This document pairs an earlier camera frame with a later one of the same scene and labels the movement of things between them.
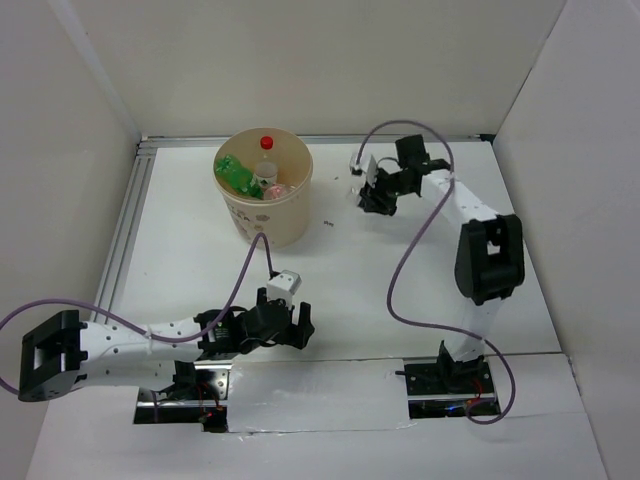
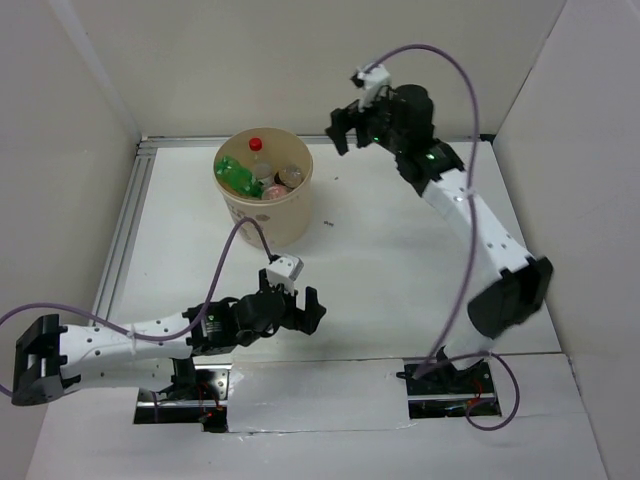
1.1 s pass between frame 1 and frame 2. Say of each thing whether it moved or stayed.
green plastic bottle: stayed
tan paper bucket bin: stayed
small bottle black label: moved
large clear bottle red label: moved
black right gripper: moved
